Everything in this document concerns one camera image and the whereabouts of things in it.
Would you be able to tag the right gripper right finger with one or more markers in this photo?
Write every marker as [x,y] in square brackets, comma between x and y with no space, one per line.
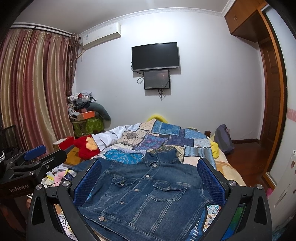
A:
[245,212]

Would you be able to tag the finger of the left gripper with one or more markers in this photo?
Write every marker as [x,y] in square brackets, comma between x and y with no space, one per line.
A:
[50,162]
[35,152]

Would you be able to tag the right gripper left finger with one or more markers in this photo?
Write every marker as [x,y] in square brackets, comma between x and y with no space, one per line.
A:
[43,222]

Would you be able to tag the blue denim jacket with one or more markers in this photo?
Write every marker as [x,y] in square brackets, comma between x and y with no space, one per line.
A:
[158,198]

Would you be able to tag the pile of clothes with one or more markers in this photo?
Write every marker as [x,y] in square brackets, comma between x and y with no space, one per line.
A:
[78,102]

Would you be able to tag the wooden bedside table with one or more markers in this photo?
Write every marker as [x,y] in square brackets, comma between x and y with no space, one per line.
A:
[73,157]

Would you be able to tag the red box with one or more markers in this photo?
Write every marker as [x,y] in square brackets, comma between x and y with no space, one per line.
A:
[63,143]

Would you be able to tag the red plush toy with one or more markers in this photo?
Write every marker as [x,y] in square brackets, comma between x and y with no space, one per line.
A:
[87,147]

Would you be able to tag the green patterned storage box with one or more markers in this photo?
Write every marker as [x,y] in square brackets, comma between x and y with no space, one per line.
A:
[89,126]

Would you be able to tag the beige bed blanket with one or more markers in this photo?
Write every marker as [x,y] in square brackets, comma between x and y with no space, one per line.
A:
[227,170]

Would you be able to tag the orange shoe box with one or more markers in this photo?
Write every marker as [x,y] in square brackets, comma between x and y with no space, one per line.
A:
[85,115]

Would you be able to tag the white shirt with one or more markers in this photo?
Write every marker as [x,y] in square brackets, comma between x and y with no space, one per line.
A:
[105,139]

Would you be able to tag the grey backpack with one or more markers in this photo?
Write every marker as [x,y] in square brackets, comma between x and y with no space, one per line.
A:
[222,138]

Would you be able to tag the red gold striped curtain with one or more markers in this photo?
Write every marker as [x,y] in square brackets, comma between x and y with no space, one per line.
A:
[37,75]

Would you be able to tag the blue patchwork quilt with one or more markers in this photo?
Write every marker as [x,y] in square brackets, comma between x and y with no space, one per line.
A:
[155,136]

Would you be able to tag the wooden door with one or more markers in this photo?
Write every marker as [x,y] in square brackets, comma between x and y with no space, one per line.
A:
[275,80]

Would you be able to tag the wooden overhead cabinet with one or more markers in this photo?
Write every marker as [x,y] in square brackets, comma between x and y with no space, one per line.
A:
[244,20]

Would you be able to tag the small black wall monitor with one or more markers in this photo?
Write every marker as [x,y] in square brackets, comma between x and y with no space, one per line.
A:
[157,79]

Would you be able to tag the white wall air conditioner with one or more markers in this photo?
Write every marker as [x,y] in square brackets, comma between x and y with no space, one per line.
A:
[102,35]

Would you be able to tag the black wall television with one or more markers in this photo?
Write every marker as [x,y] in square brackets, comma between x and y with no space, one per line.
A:
[155,56]

